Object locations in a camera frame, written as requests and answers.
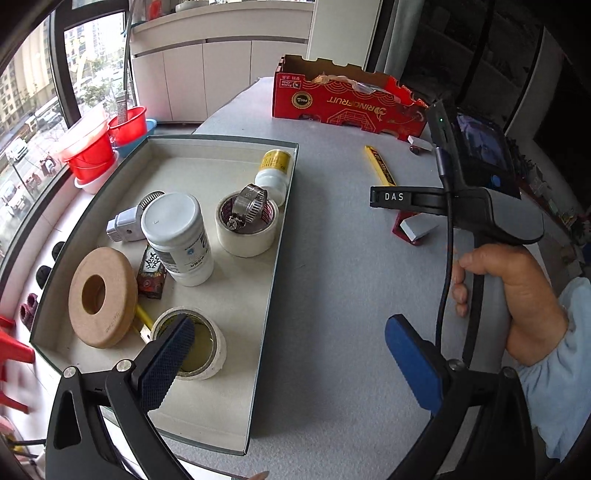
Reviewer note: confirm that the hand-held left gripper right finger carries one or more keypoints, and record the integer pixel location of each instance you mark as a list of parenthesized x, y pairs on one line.
[(411, 360)]

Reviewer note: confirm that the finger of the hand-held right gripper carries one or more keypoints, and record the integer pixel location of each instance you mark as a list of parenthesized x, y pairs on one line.
[(415, 199)]

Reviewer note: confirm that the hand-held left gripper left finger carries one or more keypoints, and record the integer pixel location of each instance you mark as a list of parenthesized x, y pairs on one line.
[(166, 360)]

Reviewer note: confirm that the yellow utility knife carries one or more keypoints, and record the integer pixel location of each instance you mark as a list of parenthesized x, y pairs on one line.
[(144, 318)]

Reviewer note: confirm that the white tape roll yellow core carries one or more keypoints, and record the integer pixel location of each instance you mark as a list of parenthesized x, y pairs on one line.
[(214, 350)]

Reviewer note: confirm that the dark green shallow tray box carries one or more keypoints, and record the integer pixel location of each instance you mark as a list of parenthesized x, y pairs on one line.
[(207, 300)]

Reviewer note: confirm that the red and black small box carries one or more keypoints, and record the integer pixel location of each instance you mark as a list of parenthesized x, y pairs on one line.
[(152, 277)]

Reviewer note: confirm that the large white plastic jar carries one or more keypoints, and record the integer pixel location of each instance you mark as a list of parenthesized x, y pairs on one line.
[(180, 249)]

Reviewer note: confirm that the grey metal bracket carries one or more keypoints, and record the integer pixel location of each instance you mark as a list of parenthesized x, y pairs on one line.
[(124, 226)]

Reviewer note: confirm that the white tape roll red core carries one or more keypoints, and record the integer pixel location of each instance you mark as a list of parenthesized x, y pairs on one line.
[(244, 242)]

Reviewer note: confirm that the small white bottle yellow label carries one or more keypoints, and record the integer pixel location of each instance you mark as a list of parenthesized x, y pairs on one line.
[(272, 180)]

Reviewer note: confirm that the person's right forearm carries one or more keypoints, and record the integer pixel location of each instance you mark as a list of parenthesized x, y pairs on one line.
[(563, 392)]

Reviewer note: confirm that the person's right hand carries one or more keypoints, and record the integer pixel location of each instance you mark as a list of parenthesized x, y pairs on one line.
[(531, 300)]

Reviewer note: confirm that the small yellow blade case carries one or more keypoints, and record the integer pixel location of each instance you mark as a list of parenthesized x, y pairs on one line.
[(381, 164)]

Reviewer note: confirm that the red cardboard box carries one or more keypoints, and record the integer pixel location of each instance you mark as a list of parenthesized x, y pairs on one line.
[(351, 106)]

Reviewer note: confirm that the purple slipper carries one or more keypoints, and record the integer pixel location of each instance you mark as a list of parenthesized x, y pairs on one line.
[(30, 311)]

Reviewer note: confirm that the black slipper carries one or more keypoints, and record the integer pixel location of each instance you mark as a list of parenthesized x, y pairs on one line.
[(45, 277), (57, 250)]

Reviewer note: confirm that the red plastic stool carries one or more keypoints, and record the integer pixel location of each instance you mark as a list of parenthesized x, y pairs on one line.
[(14, 350)]

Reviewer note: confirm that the white plastic basin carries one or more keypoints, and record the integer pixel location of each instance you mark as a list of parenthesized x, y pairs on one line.
[(90, 187)]

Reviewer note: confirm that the blue plastic basin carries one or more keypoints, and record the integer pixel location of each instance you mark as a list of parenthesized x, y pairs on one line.
[(138, 147)]

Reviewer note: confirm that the large red bucket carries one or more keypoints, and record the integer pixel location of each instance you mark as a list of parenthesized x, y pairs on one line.
[(90, 159)]

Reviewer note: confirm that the red plastic bucket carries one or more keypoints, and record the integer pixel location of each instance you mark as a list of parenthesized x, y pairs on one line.
[(131, 129)]

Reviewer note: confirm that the white low cabinet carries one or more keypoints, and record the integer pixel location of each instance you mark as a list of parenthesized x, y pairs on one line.
[(207, 74)]

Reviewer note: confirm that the metal mop pole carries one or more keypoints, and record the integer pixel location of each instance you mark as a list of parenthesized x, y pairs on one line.
[(123, 108)]

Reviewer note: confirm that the red item on cabinet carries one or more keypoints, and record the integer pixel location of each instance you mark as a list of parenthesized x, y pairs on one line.
[(155, 5)]

